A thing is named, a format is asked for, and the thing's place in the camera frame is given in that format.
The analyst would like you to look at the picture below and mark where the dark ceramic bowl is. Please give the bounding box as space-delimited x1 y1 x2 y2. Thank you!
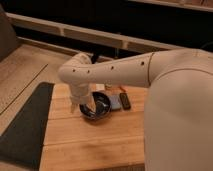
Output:
79 92 111 120

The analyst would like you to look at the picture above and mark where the blue white sponge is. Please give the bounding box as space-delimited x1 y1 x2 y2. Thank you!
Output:
109 95 121 111

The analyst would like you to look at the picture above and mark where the dark gray floor mat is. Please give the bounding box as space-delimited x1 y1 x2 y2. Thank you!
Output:
0 82 54 169

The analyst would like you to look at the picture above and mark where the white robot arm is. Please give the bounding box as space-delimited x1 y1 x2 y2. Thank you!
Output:
59 48 213 171

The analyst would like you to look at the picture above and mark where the white shelf rail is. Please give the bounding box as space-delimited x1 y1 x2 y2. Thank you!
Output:
6 13 181 53

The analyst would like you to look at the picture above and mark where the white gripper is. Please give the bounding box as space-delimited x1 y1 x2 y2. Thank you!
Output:
69 84 96 117

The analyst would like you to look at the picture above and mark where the black remote device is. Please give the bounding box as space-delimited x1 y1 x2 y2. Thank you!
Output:
119 93 131 110

